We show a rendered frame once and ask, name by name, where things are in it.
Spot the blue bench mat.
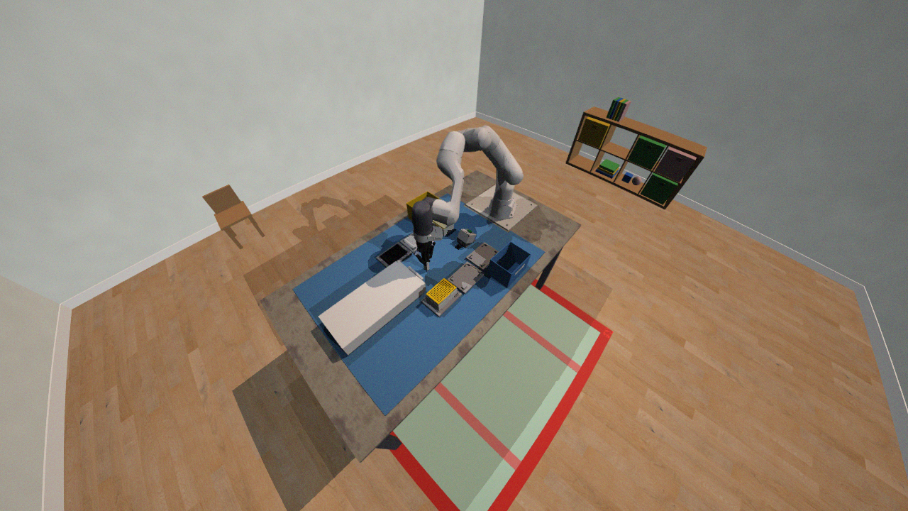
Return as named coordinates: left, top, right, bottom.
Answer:
left=293, top=201, right=545, bottom=416

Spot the yellow bin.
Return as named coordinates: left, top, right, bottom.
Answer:
left=406, top=191, right=439, bottom=219

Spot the yellow plate with grid of black holes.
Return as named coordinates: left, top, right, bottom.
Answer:
left=426, top=278, right=457, bottom=311

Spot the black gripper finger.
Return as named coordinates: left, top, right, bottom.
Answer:
left=426, top=241, right=436, bottom=269
left=414, top=249, right=428, bottom=271

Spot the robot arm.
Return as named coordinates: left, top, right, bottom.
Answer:
left=411, top=125, right=524, bottom=243

